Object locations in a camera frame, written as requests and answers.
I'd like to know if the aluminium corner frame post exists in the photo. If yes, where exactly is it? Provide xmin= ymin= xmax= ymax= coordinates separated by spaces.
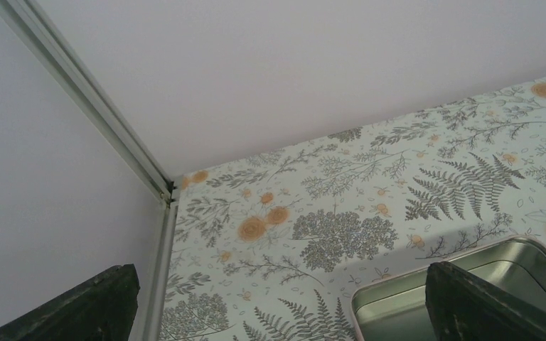
xmin=0 ymin=1 xmax=179 ymax=340

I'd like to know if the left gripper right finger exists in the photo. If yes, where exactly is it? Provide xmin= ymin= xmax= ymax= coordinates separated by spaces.
xmin=425 ymin=261 xmax=546 ymax=340

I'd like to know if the floral table mat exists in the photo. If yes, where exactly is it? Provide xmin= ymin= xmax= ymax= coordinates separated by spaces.
xmin=158 ymin=77 xmax=546 ymax=340

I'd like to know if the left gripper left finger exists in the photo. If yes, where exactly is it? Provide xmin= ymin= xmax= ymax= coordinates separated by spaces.
xmin=0 ymin=264 xmax=140 ymax=340

